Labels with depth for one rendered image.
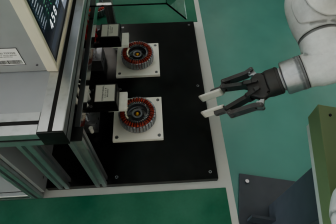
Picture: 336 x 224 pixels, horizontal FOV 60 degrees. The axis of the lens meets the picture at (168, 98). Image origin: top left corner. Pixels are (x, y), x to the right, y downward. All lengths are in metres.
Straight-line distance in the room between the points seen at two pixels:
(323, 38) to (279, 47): 1.52
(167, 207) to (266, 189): 0.94
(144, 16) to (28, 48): 0.75
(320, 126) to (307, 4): 0.35
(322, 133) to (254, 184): 0.81
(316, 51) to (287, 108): 1.22
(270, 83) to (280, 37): 1.61
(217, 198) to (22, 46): 0.60
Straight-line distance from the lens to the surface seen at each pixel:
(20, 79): 0.63
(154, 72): 1.00
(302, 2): 0.84
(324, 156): 0.91
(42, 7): 0.58
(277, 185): 1.72
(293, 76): 0.79
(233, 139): 1.78
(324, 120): 0.96
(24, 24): 0.54
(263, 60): 2.19
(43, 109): 0.57
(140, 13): 1.27
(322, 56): 0.79
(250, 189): 1.67
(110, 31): 0.95
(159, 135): 0.87
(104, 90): 0.80
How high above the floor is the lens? 1.56
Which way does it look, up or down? 56 degrees down
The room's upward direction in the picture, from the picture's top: straight up
